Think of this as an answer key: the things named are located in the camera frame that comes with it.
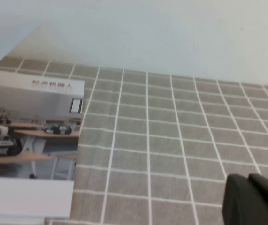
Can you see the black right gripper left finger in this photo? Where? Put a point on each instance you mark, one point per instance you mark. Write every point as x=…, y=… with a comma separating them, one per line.
x=239, y=201

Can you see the grey checked tablecloth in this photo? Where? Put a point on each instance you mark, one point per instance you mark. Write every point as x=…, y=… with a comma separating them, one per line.
x=171, y=129

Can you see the closed catalogue with photo cover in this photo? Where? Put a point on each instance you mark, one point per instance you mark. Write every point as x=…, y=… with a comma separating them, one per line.
x=30, y=131

